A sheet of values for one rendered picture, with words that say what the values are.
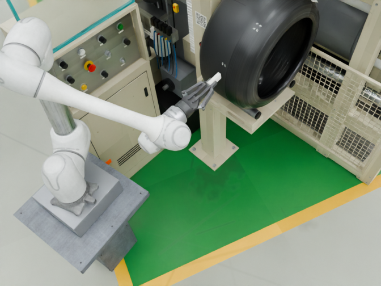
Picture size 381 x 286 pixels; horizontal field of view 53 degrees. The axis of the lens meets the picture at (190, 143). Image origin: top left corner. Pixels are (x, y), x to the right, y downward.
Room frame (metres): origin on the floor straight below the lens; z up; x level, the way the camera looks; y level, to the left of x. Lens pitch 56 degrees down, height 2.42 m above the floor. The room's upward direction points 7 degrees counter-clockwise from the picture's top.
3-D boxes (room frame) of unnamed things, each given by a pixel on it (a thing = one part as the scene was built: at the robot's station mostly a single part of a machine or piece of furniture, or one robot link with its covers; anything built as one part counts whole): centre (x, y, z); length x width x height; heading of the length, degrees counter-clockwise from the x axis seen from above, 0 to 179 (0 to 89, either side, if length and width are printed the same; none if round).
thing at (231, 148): (1.55, -0.17, 0.01); 0.27 x 0.27 x 0.02; 39
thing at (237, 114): (1.27, -0.24, 0.83); 0.36 x 0.09 x 0.06; 39
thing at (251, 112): (1.27, -0.24, 0.90); 0.35 x 0.05 x 0.05; 39
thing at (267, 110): (1.36, -0.35, 0.80); 0.37 x 0.36 x 0.02; 129
